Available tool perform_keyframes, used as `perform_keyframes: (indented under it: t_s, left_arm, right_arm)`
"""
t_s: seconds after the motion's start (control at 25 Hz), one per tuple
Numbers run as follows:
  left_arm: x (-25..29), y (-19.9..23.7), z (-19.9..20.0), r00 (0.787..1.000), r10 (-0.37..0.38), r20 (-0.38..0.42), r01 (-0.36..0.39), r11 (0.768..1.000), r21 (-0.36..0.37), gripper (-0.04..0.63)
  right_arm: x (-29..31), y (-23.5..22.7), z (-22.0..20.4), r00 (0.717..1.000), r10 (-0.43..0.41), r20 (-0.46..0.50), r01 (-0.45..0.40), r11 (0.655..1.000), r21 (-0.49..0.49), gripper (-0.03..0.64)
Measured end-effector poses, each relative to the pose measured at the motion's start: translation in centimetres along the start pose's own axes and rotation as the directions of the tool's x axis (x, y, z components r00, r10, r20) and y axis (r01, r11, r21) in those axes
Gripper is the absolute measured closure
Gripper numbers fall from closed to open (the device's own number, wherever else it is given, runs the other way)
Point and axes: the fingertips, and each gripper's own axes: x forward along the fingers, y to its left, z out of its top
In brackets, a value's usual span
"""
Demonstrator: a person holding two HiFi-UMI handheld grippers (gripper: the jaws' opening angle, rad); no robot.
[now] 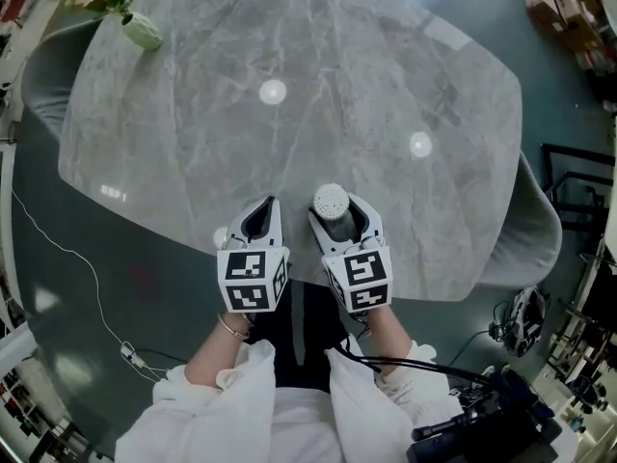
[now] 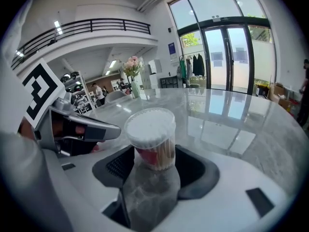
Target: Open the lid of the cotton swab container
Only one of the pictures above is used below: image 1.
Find white table with black frame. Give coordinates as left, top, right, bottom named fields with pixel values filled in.
left=542, top=142, right=617, bottom=233

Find grey marble table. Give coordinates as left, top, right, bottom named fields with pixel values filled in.
left=57, top=0, right=524, bottom=303

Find person's left forearm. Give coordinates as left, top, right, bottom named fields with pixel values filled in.
left=185, top=309, right=255, bottom=390

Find grey upholstered chair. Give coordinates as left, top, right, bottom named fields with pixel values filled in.
left=21, top=16, right=105, bottom=142
left=474, top=150, right=563, bottom=288

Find clear plastic cotton swab container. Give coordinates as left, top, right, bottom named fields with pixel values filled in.
left=312, top=183, right=359, bottom=243

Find person's black trousers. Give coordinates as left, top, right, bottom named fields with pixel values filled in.
left=253, top=280, right=351, bottom=395

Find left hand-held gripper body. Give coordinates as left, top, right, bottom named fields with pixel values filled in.
left=216, top=237, right=291, bottom=313

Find black equipment case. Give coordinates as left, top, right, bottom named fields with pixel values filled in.
left=407, top=368, right=563, bottom=463

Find white power cable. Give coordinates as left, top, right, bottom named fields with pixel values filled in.
left=12, top=190, right=163, bottom=383

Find person's right forearm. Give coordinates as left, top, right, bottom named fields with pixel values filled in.
left=359, top=306, right=414, bottom=380

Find person's white shirt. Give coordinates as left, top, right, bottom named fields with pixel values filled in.
left=114, top=338, right=464, bottom=463

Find black and white backpack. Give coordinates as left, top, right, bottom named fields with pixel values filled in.
left=489, top=285, right=551, bottom=359

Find brown cardboard box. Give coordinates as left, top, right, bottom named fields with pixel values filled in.
left=553, top=0, right=606, bottom=53

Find green ribbed vase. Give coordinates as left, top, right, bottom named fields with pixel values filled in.
left=120, top=11, right=165, bottom=51

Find black cable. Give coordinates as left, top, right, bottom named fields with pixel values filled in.
left=332, top=338, right=493, bottom=386

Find white power strip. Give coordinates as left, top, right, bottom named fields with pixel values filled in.
left=120, top=340, right=147, bottom=368

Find gold bracelet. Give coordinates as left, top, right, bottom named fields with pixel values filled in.
left=216, top=312, right=253, bottom=341

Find long flat cardboard box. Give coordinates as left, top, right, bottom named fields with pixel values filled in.
left=518, top=0, right=571, bottom=36

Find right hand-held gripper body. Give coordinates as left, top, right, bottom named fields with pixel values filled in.
left=321, top=242, right=392, bottom=313

